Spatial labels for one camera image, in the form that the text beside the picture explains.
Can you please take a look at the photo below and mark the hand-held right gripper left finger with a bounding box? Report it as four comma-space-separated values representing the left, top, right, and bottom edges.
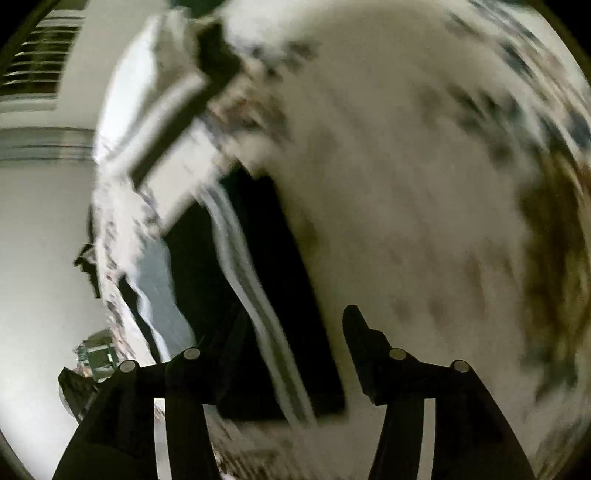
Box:
53, 314, 259, 480

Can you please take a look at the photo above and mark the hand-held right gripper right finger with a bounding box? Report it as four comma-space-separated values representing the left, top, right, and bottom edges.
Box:
342, 305, 536, 480

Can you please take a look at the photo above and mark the striped knit sweater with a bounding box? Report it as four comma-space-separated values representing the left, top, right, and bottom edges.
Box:
115, 168, 349, 425

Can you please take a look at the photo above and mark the bed with floral sheet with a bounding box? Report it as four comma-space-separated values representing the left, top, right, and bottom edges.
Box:
88, 0, 591, 480

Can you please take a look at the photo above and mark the white folded garment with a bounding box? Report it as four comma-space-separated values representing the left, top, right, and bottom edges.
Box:
95, 11, 208, 178

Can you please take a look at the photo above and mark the barred window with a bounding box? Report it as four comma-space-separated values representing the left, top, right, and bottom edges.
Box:
0, 9, 88, 112

